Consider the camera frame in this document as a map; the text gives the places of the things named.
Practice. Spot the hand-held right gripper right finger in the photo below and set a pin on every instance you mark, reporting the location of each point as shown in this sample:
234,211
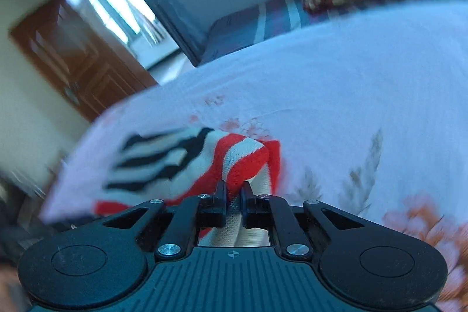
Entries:
248,200

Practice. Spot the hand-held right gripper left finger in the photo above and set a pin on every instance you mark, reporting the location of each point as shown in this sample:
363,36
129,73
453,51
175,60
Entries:
219,200

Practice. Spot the white black red striped sweater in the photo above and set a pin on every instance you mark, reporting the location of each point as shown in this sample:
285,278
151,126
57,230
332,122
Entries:
241,155

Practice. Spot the white floral bed sheet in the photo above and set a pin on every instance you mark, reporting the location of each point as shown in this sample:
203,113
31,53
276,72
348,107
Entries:
347,78

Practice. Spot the blue purple striped under sheet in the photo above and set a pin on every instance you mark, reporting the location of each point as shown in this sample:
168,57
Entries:
248,23

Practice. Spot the brown wooden door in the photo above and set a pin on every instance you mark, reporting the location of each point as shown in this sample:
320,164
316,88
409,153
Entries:
84,59

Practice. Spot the small window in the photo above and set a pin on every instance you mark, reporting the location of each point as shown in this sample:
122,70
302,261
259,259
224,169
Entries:
109,1

